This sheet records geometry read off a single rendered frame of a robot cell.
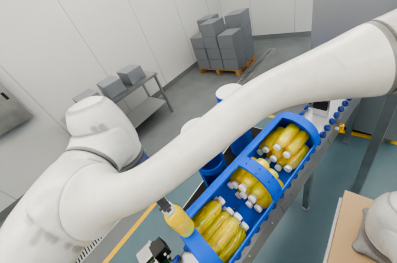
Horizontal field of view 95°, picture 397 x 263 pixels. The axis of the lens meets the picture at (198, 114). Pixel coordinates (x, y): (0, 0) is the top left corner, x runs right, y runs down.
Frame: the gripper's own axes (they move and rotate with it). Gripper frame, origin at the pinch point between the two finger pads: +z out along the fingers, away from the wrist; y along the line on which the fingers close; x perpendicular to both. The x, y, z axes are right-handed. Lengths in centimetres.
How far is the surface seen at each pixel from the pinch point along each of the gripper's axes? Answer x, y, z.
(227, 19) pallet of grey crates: -318, 255, 39
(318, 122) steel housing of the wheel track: -114, -5, 52
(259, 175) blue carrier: -38.8, -7.9, 24.4
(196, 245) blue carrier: 0.2, -6.3, 24.5
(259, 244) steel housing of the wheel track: -23, -16, 59
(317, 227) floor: -85, -27, 145
